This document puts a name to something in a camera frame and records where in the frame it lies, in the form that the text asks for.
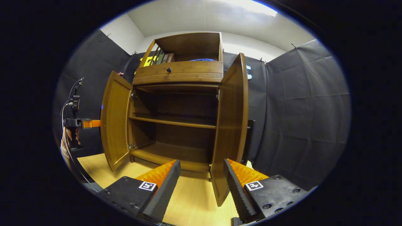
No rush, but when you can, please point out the wooden double-door shoe cabinet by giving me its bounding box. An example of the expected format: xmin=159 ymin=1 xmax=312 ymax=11
xmin=127 ymin=32 xmax=224 ymax=181

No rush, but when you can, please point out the wooden inner shelf board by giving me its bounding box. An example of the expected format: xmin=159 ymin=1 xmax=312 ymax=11
xmin=129 ymin=116 xmax=217 ymax=129

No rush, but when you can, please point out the large ceiling light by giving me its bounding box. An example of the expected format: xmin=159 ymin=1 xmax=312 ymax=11
xmin=226 ymin=0 xmax=278 ymax=17

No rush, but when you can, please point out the black backdrop cloth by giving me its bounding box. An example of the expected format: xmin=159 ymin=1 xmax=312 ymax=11
xmin=53 ymin=30 xmax=351 ymax=190

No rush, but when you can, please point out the thin grey cable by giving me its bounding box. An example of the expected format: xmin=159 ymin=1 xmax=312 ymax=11
xmin=60 ymin=78 xmax=95 ymax=192

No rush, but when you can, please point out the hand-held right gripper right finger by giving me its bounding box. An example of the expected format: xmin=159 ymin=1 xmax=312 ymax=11
xmin=224 ymin=159 xmax=310 ymax=225

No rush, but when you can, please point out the wooden drawer with black knob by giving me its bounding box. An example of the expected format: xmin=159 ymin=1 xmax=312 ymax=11
xmin=132 ymin=61 xmax=224 ymax=86

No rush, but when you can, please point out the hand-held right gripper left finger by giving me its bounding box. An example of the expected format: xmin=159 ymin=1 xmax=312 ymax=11
xmin=97 ymin=159 xmax=182 ymax=223

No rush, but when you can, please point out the wooden shoe cabinet door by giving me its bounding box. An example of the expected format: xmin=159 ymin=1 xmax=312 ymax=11
xmin=100 ymin=71 xmax=134 ymax=172
xmin=210 ymin=53 xmax=255 ymax=207

